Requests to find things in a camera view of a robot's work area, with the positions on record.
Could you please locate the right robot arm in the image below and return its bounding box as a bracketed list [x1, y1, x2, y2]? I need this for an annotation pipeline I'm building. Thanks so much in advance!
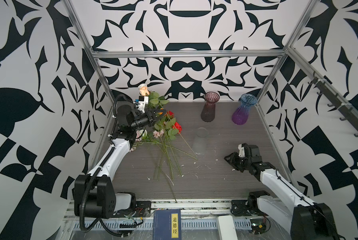
[224, 143, 341, 240]

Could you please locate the white rectangular device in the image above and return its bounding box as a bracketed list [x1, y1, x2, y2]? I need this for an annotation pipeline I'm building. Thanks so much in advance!
[217, 215, 238, 240]

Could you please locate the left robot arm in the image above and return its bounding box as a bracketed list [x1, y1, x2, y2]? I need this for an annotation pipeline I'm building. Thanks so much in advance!
[73, 97, 166, 220]

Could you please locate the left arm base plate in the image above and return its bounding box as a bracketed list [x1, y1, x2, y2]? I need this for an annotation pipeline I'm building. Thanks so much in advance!
[113, 201, 152, 218]

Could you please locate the bunch of artificial flowers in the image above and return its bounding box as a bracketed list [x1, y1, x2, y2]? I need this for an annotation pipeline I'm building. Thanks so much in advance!
[130, 109, 198, 187]

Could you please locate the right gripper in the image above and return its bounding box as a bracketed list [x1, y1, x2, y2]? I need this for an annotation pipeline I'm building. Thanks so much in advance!
[224, 151, 252, 172]

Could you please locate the clear glass vase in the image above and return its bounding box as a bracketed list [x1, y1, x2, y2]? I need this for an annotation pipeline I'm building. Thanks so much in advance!
[192, 128, 209, 155]

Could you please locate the peach rose stem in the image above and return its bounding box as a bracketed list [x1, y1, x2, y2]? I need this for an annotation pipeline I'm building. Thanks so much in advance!
[138, 84, 150, 97]

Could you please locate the blue book yellow label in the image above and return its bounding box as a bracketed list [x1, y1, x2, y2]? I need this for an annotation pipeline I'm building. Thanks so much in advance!
[152, 209, 182, 240]

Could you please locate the red rose stem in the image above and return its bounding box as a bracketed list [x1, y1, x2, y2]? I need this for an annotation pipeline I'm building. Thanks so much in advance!
[160, 110, 198, 201]

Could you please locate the dark purple glass vase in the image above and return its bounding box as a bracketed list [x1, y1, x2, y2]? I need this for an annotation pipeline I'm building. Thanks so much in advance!
[201, 92, 220, 122]

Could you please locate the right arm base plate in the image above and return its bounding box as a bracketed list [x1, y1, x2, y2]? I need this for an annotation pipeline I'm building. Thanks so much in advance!
[231, 200, 258, 217]

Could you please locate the blue purple glass vase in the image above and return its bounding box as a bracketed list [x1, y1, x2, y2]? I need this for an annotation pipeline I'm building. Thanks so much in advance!
[232, 94, 258, 125]

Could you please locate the black corrugated cable hose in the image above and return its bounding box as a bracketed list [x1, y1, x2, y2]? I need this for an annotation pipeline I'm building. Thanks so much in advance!
[78, 94, 143, 238]

